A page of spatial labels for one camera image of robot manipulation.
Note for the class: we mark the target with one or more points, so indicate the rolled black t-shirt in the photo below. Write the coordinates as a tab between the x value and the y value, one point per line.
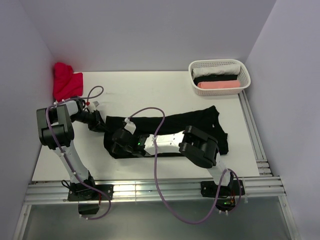
214	78

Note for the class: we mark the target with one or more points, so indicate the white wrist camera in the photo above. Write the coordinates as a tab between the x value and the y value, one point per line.
92	106
130	126

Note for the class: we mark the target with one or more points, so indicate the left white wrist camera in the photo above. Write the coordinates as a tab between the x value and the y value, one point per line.
92	106

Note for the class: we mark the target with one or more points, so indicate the white plastic basket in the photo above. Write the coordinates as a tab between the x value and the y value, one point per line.
243	77

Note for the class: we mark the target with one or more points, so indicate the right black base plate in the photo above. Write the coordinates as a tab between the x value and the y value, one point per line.
227	194

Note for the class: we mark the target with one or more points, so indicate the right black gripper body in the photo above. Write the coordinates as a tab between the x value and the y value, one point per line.
118	149

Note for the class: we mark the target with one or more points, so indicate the rolled pink t-shirt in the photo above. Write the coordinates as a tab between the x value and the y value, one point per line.
219	84

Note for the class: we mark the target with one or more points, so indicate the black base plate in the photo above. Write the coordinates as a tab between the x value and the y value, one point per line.
227	194
88	200

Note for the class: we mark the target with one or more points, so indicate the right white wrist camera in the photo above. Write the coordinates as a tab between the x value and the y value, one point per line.
130	126

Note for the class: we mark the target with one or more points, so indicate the rolled white t-shirt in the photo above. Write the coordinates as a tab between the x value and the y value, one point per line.
230	69

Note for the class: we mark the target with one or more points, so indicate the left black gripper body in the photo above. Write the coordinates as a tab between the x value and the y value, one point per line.
92	119

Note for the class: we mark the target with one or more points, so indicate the red t-shirt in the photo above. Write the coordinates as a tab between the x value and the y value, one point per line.
66	83

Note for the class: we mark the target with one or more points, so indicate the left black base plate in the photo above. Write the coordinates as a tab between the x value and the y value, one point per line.
88	200

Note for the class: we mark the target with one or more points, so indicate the black t-shirt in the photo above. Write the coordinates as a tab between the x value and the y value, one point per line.
206	120
214	78

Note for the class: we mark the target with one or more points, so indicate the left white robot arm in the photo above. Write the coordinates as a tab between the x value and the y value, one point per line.
55	130

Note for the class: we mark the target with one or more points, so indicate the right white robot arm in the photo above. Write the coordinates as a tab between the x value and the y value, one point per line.
194	144

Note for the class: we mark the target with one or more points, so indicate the aluminium mounting rail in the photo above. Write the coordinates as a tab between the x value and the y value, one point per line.
52	192

